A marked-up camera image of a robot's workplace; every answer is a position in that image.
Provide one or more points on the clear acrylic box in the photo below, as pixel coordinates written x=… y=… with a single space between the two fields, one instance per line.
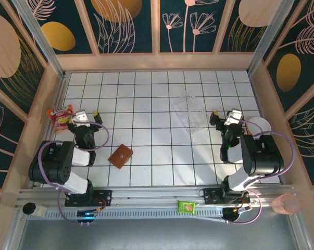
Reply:
x=190 y=114

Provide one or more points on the brown leather card holder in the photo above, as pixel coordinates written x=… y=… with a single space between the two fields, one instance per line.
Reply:
x=120 y=156

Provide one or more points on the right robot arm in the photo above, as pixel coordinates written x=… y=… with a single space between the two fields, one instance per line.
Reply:
x=263 y=159

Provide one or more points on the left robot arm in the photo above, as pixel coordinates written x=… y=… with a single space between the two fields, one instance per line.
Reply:
x=76 y=183

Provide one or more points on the red snack packet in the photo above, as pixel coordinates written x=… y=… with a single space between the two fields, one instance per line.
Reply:
x=59 y=118

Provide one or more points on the white bowl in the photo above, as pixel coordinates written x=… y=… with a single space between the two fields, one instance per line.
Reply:
x=261 y=123

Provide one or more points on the left controller board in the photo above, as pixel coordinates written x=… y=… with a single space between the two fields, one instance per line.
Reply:
x=87 y=217

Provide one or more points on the controller board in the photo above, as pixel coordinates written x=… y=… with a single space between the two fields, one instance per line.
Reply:
x=87 y=217
x=233 y=214

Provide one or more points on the right controller board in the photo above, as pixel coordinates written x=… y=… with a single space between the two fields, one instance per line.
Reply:
x=233 y=214

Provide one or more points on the green snack packet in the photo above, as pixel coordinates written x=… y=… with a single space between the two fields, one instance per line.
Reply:
x=186 y=207

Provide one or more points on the white plastic block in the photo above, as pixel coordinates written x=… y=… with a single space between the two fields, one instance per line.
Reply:
x=40 y=211

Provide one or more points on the pink plastic cup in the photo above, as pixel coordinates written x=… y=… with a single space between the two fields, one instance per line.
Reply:
x=287 y=204

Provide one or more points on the black round knob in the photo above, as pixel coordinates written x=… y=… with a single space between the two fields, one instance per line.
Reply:
x=28 y=208

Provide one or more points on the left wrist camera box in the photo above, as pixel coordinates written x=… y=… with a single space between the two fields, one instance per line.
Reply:
x=81 y=117

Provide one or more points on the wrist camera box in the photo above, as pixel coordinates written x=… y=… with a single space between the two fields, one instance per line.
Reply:
x=81 y=117
x=233 y=115

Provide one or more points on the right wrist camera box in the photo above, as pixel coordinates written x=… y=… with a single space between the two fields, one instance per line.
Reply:
x=233 y=115

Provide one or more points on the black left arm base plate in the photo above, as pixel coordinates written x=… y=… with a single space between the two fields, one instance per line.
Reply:
x=104 y=196

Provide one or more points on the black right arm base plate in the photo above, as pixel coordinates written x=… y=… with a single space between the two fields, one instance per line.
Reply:
x=211 y=196

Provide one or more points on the aluminium mounting rail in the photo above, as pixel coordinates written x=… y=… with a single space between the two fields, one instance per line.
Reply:
x=151 y=196

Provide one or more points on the aluminium frame post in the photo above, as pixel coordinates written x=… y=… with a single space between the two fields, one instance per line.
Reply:
x=270 y=36
x=42 y=41

